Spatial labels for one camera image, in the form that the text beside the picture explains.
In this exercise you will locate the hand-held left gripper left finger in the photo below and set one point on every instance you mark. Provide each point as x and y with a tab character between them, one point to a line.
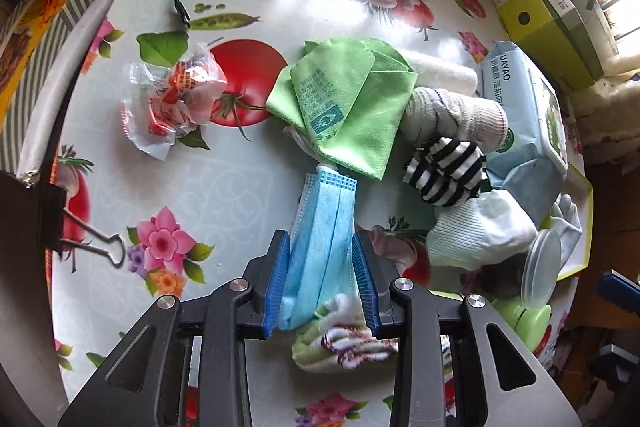
277	287

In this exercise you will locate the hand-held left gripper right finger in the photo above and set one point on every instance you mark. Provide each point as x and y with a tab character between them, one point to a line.
364	287

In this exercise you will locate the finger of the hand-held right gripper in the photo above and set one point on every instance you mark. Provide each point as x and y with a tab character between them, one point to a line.
620	284

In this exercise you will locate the green floral-edged towel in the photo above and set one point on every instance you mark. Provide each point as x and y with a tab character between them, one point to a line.
340	347

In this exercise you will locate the green shallow box tray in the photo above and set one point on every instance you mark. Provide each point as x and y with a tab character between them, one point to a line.
584	227

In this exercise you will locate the blue face mask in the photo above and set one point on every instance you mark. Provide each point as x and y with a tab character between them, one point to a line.
320	232

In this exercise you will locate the black and white striped sock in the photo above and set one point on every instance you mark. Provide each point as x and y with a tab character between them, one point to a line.
445	172

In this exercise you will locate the green microfiber cloth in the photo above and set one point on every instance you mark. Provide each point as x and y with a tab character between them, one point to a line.
350	107

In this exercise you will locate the red and clear wrapper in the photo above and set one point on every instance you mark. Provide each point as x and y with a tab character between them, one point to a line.
175	102

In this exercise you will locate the white fluffy sock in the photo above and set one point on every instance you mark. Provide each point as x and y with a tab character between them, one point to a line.
440	69

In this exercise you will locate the clear round plastic container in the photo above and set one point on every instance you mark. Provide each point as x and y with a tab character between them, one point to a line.
542	267

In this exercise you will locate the white glove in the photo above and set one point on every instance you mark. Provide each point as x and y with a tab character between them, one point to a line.
567	217

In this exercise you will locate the floral tablecloth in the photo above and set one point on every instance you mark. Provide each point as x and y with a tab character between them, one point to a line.
225	207

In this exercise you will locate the green plastic jar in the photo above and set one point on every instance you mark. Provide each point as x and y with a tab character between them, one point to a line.
525	319

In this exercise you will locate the white ribbed sock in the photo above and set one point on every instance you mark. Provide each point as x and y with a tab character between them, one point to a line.
475	232

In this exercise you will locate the white sock with thin stripes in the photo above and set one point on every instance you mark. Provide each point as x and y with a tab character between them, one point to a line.
465	114

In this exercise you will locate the pale blue wet wipes pack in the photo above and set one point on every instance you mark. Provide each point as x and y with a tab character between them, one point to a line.
520	107

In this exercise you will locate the black binder clip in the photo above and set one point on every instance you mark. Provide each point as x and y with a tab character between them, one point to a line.
52	217

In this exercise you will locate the green cardboard box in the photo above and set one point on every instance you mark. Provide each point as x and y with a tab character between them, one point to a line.
540	22

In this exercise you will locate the striped cardboard box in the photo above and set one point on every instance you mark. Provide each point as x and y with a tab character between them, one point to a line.
75	7

